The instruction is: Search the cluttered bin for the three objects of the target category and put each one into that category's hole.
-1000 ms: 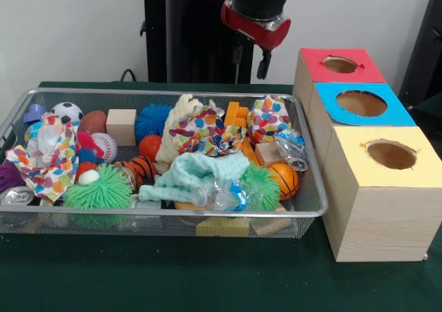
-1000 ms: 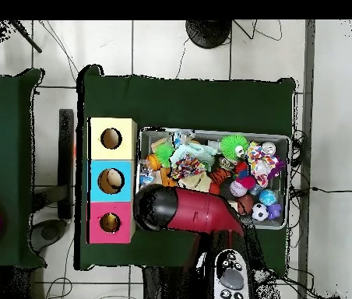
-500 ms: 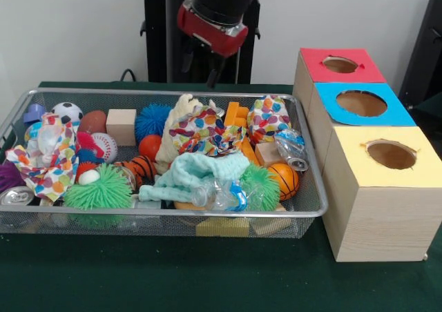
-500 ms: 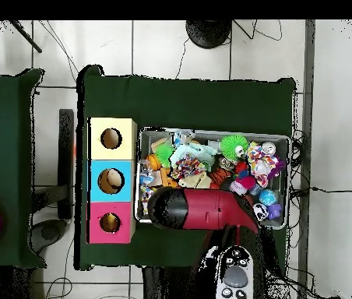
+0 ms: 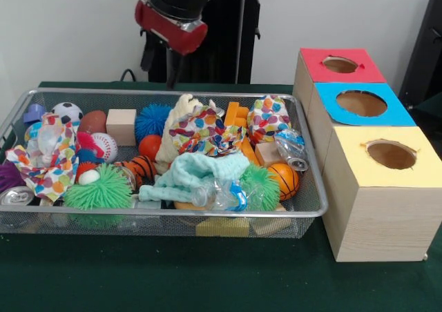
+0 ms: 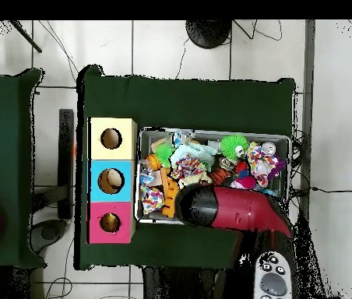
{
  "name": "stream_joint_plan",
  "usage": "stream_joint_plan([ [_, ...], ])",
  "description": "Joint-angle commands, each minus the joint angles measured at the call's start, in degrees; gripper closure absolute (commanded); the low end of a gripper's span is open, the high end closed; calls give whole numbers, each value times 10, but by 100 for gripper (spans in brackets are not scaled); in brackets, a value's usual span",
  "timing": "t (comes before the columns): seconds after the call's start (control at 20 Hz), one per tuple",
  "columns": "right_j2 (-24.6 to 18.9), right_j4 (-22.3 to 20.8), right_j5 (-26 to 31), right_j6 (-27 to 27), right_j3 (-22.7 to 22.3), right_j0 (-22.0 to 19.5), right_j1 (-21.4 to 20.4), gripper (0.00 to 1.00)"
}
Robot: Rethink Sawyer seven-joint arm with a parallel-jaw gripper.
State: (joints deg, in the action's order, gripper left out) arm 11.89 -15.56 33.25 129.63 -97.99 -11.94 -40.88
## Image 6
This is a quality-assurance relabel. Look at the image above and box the green spiky ball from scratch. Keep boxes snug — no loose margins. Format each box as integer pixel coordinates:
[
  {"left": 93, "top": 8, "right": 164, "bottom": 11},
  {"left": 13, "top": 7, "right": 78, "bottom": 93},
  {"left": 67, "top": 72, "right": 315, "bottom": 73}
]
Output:
[{"left": 154, "top": 145, "right": 176, "bottom": 169}]

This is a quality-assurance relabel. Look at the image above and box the light teal waffle cloth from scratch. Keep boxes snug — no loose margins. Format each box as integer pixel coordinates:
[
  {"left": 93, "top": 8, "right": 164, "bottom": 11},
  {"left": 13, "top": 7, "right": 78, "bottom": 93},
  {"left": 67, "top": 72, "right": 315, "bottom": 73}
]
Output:
[{"left": 169, "top": 142, "right": 220, "bottom": 171}]

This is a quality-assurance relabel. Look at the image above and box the polka dot cloth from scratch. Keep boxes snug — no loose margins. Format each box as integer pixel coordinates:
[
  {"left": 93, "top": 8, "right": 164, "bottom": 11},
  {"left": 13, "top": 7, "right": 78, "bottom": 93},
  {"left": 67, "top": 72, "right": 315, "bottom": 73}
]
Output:
[{"left": 141, "top": 186, "right": 167, "bottom": 215}]

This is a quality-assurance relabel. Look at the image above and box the heart print cloth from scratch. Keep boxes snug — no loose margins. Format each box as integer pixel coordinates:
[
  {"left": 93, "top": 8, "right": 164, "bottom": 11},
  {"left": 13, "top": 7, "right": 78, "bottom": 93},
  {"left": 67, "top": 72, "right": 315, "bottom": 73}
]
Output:
[{"left": 245, "top": 144, "right": 287, "bottom": 188}]

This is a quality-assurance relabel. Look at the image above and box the wooden box with three holes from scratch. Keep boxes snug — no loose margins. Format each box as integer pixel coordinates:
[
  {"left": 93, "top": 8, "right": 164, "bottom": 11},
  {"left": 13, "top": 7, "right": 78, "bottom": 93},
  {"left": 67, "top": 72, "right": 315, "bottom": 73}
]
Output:
[{"left": 87, "top": 116, "right": 139, "bottom": 245}]

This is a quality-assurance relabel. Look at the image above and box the white colourful print cloth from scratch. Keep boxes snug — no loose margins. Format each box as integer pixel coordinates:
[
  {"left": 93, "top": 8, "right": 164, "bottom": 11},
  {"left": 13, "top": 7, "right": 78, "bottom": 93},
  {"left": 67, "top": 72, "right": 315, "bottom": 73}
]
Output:
[{"left": 174, "top": 155, "right": 209, "bottom": 185}]

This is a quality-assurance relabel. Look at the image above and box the orange mini basketball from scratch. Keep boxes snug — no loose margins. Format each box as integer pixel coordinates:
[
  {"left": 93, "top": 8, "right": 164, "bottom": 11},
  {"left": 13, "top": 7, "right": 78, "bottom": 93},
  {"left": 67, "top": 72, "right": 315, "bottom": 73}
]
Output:
[{"left": 147, "top": 153, "right": 163, "bottom": 171}]

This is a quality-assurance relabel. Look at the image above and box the orange toy block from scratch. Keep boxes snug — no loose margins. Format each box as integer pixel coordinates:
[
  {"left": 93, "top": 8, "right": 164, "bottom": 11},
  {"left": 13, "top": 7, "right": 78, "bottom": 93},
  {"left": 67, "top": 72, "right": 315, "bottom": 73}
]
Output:
[{"left": 160, "top": 176, "right": 182, "bottom": 219}]

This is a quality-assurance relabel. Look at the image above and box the green fuzzy monster toy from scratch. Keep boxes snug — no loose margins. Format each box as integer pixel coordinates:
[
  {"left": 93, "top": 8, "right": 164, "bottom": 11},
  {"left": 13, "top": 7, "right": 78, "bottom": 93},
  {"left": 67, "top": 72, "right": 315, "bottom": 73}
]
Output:
[{"left": 219, "top": 134, "right": 248, "bottom": 160}]

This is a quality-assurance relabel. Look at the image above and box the black panel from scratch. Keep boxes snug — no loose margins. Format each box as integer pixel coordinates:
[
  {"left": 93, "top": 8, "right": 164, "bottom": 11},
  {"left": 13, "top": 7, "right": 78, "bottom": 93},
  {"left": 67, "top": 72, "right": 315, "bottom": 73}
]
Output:
[{"left": 57, "top": 108, "right": 76, "bottom": 220}]

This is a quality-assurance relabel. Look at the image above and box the black round base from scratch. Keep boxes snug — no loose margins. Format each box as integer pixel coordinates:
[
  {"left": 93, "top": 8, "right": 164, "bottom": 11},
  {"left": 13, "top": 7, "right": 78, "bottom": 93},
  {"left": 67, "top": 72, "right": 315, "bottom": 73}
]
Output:
[{"left": 185, "top": 19, "right": 233, "bottom": 49}]

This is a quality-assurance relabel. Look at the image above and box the dark green side tablecloth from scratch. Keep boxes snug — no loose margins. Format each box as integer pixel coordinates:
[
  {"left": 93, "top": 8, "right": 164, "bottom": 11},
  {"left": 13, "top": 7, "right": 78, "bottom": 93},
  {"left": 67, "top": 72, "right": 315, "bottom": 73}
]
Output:
[{"left": 0, "top": 68, "right": 45, "bottom": 269}]

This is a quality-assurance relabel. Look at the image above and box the black rod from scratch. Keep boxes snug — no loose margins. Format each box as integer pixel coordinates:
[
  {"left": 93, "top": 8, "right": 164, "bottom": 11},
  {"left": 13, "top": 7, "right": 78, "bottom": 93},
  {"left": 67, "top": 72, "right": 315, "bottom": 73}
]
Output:
[{"left": 9, "top": 19, "right": 43, "bottom": 54}]

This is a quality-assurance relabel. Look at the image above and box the clear wire mesh bin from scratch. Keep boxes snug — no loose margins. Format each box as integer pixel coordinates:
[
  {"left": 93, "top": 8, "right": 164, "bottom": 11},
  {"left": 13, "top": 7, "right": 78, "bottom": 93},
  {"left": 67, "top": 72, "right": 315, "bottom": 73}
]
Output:
[{"left": 135, "top": 127, "right": 292, "bottom": 231}]

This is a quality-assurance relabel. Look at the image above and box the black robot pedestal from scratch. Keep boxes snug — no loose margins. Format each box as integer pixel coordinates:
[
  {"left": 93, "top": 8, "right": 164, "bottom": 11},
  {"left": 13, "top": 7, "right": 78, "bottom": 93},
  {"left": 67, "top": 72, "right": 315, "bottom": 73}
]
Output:
[{"left": 139, "top": 266, "right": 239, "bottom": 299}]

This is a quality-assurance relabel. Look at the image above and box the long black floor cable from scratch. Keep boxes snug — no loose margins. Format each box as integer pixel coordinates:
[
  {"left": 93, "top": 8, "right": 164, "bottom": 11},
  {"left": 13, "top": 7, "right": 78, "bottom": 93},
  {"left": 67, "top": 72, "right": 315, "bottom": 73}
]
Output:
[{"left": 309, "top": 185, "right": 352, "bottom": 194}]

